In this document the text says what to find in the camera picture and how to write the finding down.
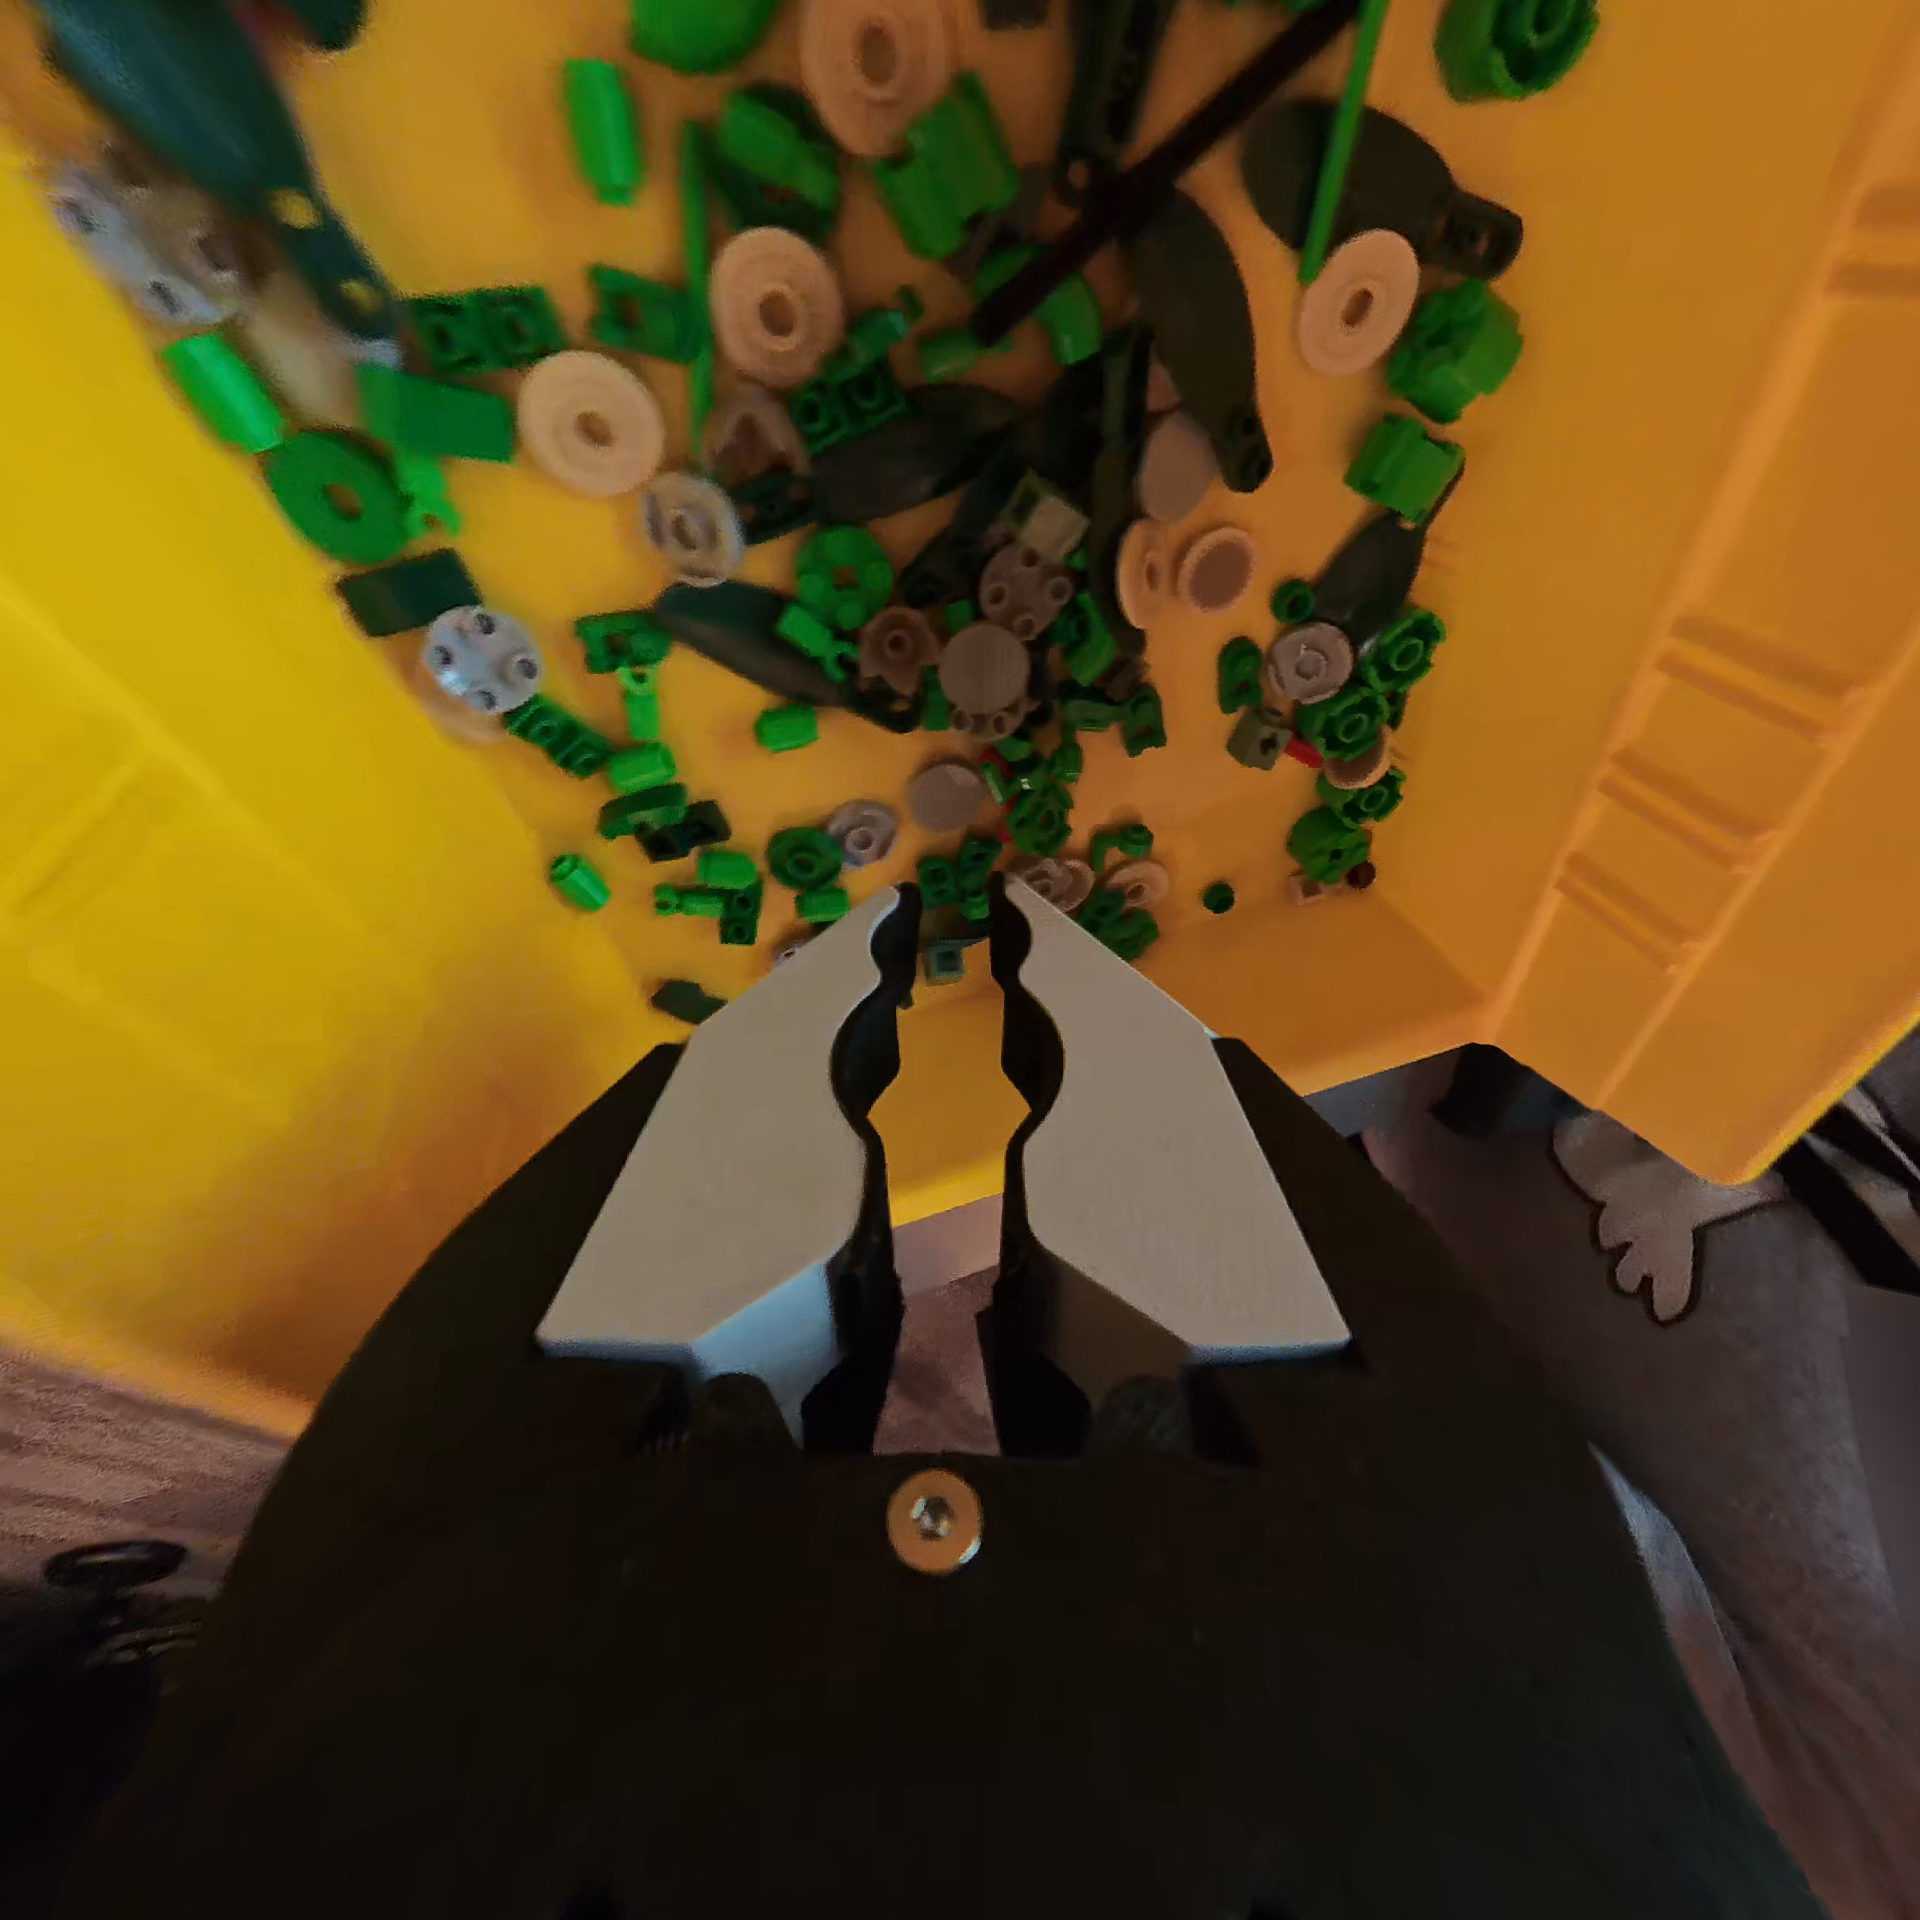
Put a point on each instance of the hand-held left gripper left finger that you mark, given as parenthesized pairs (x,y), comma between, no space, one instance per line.
(733,1184)

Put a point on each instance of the beige ringed disc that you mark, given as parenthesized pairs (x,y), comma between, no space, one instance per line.
(877,60)
(589,423)
(1357,299)
(775,306)

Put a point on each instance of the yellow plastic bin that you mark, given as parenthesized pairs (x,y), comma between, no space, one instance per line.
(1651,451)

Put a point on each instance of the dark green long beam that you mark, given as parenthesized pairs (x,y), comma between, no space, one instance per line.
(210,135)

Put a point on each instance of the pile of small toy pieces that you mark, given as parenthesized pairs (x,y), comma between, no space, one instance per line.
(984,662)

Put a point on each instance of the thin green stick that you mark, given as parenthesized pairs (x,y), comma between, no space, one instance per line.
(1340,143)

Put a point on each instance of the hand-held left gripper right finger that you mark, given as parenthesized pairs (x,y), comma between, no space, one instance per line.
(1154,1184)

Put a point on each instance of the black axle stick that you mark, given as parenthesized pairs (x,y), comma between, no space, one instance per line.
(1154,164)

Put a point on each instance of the dark green leaf piece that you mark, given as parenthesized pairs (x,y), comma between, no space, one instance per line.
(1201,329)
(749,639)
(900,458)
(1357,171)
(1372,569)

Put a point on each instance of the black object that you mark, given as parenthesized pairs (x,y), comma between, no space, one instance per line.
(106,1572)

